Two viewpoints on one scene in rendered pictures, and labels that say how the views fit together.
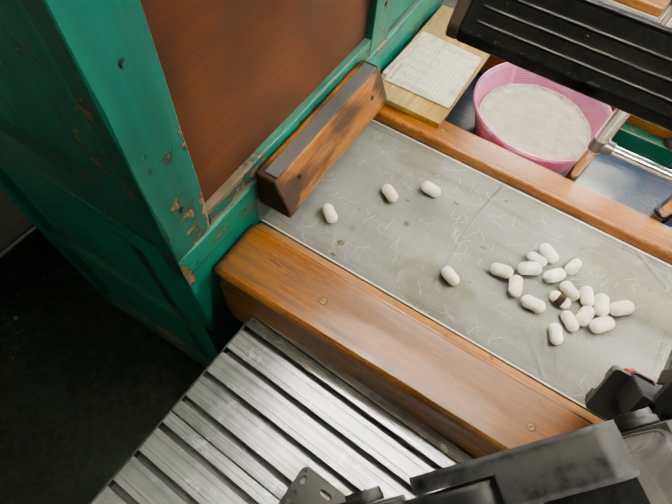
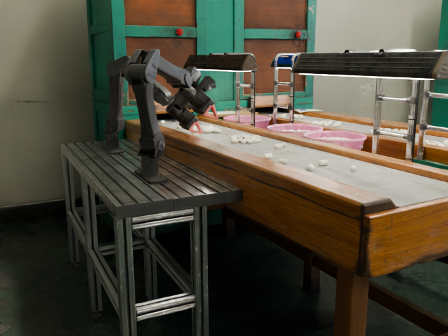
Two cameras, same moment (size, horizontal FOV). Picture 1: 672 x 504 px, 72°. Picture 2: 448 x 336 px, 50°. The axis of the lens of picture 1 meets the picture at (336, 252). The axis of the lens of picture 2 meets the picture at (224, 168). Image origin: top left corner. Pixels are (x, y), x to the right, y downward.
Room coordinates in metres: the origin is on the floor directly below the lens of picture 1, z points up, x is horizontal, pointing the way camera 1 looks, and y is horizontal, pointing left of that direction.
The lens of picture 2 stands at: (-1.56, -1.80, 1.10)
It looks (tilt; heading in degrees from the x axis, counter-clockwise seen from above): 13 degrees down; 35
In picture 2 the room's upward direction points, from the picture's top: straight up
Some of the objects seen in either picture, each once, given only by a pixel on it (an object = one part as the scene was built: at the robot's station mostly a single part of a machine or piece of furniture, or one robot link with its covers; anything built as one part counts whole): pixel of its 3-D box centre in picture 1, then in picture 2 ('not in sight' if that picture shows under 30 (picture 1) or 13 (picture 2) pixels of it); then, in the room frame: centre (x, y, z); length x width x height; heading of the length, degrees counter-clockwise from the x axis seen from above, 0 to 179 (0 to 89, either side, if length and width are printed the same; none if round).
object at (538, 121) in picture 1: (530, 129); not in sight; (0.71, -0.36, 0.71); 0.22 x 0.22 x 0.06
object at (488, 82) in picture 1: (533, 125); (247, 126); (0.71, -0.36, 0.72); 0.27 x 0.27 x 0.10
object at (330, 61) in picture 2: not in sight; (361, 64); (-0.04, -1.26, 1.08); 0.62 x 0.08 x 0.07; 64
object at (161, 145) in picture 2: not in sight; (150, 149); (-0.31, -0.58, 0.77); 0.09 x 0.06 x 0.06; 98
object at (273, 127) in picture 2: not in sight; (295, 137); (0.51, -0.75, 0.72); 0.27 x 0.27 x 0.10
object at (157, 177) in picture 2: not in sight; (150, 167); (-0.31, -0.59, 0.71); 0.20 x 0.07 x 0.08; 61
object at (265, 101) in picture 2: not in sight; (270, 101); (1.13, -0.26, 0.83); 0.30 x 0.06 x 0.07; 154
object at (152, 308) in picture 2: not in sight; (121, 243); (-0.21, -0.30, 0.32); 1.20 x 0.29 x 0.63; 61
